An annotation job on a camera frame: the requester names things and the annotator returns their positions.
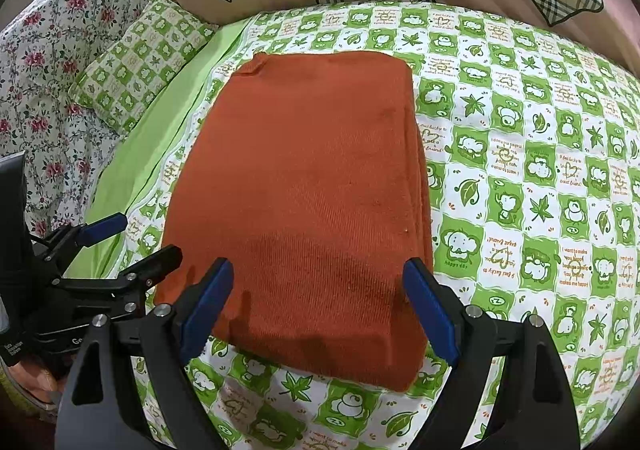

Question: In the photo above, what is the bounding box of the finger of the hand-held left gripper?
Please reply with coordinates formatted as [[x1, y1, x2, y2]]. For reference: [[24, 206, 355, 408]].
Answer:
[[36, 212, 129, 263], [60, 245, 184, 303]]

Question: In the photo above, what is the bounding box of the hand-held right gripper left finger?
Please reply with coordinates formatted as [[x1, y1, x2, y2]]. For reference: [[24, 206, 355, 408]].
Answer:
[[55, 257, 236, 450]]

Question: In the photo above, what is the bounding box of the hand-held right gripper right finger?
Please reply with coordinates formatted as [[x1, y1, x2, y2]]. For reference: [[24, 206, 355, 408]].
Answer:
[[403, 257, 582, 450]]

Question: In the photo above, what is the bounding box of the orange knitted sweater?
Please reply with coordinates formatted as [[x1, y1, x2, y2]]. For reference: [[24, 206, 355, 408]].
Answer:
[[152, 50, 435, 392]]

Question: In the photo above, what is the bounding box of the floral quilt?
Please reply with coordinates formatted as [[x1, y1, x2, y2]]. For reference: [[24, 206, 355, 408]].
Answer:
[[0, 0, 168, 243]]

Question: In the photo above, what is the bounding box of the green printed bed sheet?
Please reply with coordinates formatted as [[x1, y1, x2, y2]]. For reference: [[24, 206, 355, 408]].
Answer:
[[64, 0, 640, 450]]

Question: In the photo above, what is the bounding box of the green printed pillow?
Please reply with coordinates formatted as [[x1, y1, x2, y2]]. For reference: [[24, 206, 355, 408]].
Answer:
[[67, 0, 219, 136]]

